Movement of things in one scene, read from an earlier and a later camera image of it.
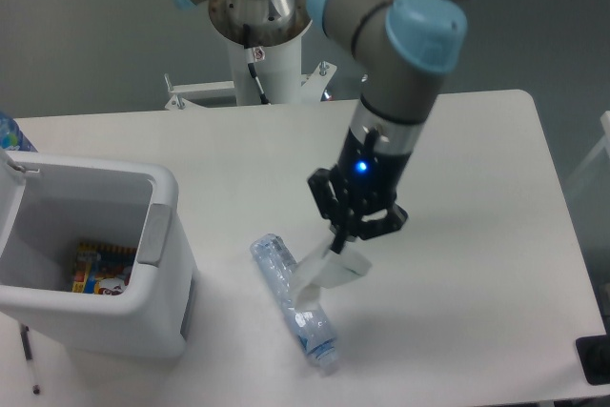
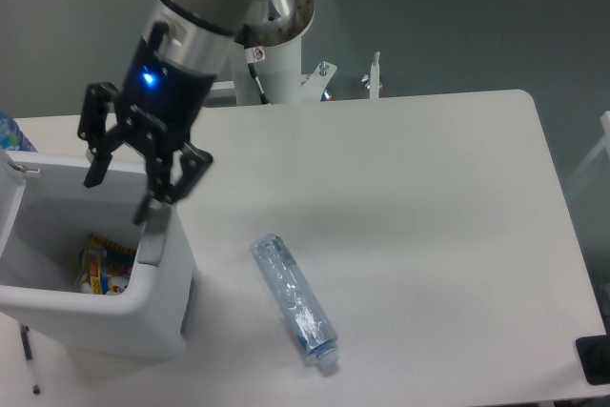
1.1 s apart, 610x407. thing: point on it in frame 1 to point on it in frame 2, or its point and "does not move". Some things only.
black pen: [25, 332] does not move
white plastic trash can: [48, 204] does not move
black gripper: [365, 179] to [168, 96]
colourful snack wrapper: [102, 270] does not move
